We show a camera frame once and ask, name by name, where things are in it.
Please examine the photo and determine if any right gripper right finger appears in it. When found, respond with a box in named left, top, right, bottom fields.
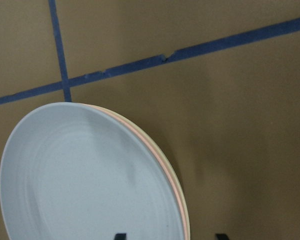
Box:
left=215, top=233, right=230, bottom=240

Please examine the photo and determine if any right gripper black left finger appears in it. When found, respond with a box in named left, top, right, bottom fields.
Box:
left=115, top=233, right=127, bottom=240

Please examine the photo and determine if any pink plate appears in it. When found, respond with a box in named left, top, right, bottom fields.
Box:
left=84, top=103, right=188, bottom=240

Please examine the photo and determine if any light blue plate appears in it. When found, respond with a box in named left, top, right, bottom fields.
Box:
left=0, top=102, right=184, bottom=240

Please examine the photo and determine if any cream plate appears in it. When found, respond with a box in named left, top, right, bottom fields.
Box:
left=94, top=106, right=191, bottom=240

